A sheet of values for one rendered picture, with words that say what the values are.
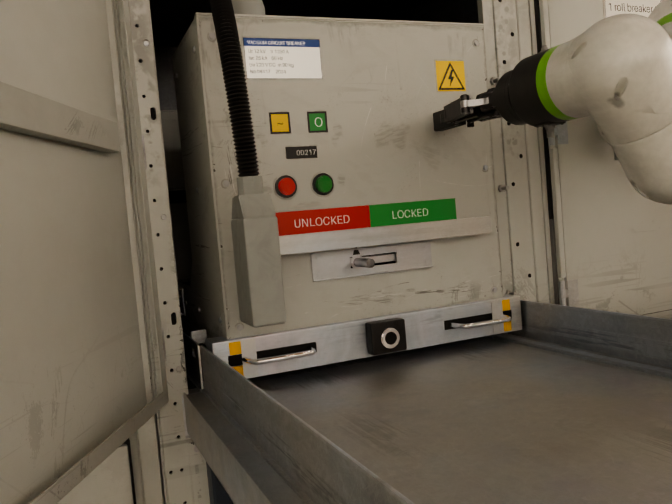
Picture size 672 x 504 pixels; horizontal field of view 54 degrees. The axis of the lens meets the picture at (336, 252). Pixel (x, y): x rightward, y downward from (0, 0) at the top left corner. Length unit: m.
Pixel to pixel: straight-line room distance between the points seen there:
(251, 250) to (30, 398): 0.32
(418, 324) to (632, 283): 0.50
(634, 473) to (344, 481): 0.26
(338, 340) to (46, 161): 0.49
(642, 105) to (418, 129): 0.42
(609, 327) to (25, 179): 0.80
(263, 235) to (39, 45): 0.34
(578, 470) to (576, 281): 0.70
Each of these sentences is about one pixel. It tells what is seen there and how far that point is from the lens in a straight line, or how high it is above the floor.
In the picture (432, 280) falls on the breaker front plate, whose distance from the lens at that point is 1.09.
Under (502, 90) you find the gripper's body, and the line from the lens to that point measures 0.92.
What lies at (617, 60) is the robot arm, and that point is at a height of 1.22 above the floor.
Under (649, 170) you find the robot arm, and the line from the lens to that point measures 0.82.
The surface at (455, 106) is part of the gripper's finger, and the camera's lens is 0.98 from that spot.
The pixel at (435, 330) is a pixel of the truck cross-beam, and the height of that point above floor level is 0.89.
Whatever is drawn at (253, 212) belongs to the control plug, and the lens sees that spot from 0.86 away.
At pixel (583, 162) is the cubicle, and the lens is 1.32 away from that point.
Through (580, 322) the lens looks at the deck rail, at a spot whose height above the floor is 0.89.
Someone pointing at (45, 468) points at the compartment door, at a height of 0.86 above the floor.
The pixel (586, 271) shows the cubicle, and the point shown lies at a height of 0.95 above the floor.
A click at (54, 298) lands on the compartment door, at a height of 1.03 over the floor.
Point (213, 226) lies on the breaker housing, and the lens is 0.98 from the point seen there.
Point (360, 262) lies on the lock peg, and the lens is 1.00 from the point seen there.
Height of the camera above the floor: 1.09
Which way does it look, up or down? 3 degrees down
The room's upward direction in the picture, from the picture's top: 5 degrees counter-clockwise
